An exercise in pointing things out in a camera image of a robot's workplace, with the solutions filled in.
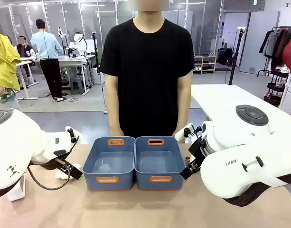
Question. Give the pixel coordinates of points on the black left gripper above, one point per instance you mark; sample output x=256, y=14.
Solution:
x=64, y=165

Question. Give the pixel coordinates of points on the grey stool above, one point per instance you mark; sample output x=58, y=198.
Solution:
x=77, y=84

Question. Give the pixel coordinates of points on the person left forearm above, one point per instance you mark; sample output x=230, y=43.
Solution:
x=184, y=102

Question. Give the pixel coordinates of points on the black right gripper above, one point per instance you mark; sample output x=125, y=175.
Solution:
x=197, y=152

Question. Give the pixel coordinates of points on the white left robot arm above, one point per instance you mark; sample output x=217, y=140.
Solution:
x=14, y=147

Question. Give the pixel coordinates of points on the black bag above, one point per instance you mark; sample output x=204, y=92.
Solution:
x=224, y=55

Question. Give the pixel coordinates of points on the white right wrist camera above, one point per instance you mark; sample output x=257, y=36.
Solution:
x=182, y=134

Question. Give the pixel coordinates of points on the white pole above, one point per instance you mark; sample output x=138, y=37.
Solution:
x=285, y=92

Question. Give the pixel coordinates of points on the person black t-shirt torso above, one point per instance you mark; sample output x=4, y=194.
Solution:
x=147, y=78

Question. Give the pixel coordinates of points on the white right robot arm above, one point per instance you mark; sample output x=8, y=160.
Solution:
x=235, y=166

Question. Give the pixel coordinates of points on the person left hand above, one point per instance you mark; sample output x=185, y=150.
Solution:
x=179, y=134

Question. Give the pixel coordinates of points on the person right forearm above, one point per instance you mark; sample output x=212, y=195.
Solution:
x=112, y=102

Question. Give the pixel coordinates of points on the white desk with robot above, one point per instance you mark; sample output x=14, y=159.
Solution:
x=74, y=62

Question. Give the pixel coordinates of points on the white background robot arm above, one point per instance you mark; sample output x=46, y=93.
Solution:
x=78, y=41

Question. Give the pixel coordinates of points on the black tripod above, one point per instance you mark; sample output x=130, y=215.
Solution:
x=235, y=57

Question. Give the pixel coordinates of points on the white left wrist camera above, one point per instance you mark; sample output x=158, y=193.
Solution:
x=75, y=133

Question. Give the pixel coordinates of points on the person floral shirt grey trousers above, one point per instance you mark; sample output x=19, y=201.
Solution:
x=2, y=97

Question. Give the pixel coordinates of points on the black trolley cart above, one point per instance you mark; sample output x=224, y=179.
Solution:
x=277, y=85

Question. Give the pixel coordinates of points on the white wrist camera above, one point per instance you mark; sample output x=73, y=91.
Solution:
x=75, y=133
x=182, y=134

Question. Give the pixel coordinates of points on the man in light blue shirt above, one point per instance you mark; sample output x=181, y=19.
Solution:
x=46, y=47

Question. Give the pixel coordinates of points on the white side table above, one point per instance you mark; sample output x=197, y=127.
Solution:
x=221, y=99

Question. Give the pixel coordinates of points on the yellow jacket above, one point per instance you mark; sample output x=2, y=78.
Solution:
x=5, y=64

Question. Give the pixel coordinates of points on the wooden shoe rack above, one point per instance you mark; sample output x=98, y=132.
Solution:
x=204, y=64

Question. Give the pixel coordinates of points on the person right hand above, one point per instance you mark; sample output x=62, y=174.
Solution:
x=116, y=133

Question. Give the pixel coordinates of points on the clothes rack with coats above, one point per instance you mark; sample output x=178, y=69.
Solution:
x=275, y=45

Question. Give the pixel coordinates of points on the white standing desk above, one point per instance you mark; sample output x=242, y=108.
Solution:
x=25, y=63

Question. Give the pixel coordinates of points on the white cloud plush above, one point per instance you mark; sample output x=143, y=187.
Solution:
x=61, y=175

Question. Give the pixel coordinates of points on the seated person black jacket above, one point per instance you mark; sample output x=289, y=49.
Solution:
x=24, y=51

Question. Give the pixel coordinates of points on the white plush with brown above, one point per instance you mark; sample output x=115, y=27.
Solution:
x=187, y=158

